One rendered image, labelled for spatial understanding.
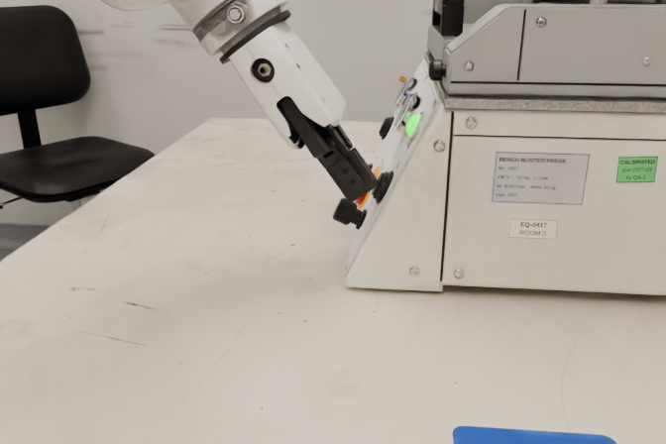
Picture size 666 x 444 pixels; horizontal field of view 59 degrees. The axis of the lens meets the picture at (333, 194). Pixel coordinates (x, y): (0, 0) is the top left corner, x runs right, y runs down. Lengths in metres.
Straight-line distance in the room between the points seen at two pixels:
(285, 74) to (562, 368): 0.31
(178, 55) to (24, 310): 1.69
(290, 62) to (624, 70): 0.26
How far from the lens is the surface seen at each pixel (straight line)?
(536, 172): 0.51
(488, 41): 0.49
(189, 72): 2.19
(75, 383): 0.47
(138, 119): 2.30
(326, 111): 0.49
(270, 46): 0.49
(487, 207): 0.51
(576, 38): 0.50
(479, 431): 0.41
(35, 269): 0.66
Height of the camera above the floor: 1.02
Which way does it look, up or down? 20 degrees down
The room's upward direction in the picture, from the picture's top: straight up
